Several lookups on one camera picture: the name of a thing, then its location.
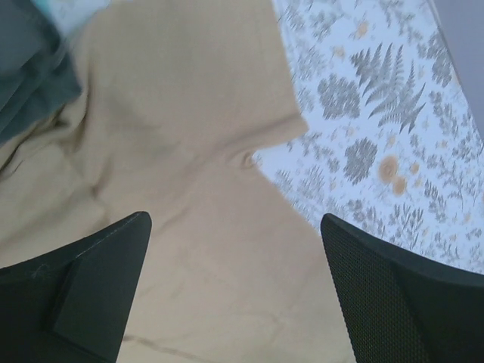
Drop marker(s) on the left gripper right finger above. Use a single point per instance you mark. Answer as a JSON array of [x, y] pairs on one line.
[[399, 306]]

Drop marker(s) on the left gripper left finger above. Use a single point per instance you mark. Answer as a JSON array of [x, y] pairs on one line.
[[72, 304]]

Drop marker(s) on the tan t shirt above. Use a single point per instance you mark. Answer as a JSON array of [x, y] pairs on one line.
[[177, 96]]

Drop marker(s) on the floral table cloth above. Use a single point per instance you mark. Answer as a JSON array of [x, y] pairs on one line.
[[392, 146]]

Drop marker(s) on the dark grey folded t shirt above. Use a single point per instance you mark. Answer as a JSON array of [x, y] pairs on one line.
[[37, 75]]

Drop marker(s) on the teal folded t shirt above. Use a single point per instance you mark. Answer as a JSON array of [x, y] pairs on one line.
[[50, 8]]

